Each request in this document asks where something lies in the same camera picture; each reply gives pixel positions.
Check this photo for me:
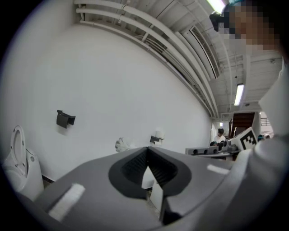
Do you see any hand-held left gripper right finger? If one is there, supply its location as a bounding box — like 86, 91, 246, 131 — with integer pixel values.
148, 146, 237, 224

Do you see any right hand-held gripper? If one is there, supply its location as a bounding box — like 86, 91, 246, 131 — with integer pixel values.
185, 126, 258, 157

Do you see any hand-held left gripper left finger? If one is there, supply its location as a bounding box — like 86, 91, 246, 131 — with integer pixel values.
33, 146, 168, 230

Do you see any white toilet brush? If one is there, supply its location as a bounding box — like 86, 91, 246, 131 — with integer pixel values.
115, 137, 137, 154

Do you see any egg-shaped white toilet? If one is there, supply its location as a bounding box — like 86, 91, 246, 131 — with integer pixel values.
2, 125, 45, 201

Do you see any black paper holder with roll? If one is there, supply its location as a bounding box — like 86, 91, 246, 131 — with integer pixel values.
150, 135, 164, 145

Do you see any brown wooden staircase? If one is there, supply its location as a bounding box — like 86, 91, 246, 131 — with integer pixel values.
229, 111, 256, 138

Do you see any ceiling tube light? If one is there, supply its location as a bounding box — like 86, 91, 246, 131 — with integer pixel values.
206, 0, 226, 14
234, 83, 245, 106

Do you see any empty black paper holder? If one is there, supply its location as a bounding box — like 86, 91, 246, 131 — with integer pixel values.
56, 110, 76, 129

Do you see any person's white shirt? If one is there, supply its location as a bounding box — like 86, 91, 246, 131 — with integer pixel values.
258, 56, 289, 140

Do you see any white air vent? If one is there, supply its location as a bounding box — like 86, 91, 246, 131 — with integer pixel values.
182, 26, 221, 79

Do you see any bundle of white ceiling pipes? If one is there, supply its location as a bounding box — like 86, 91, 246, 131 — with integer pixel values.
74, 0, 219, 118

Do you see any person's face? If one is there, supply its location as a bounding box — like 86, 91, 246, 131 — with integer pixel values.
223, 0, 286, 54

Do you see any black head-worn camera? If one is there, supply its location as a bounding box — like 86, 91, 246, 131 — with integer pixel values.
209, 11, 226, 32

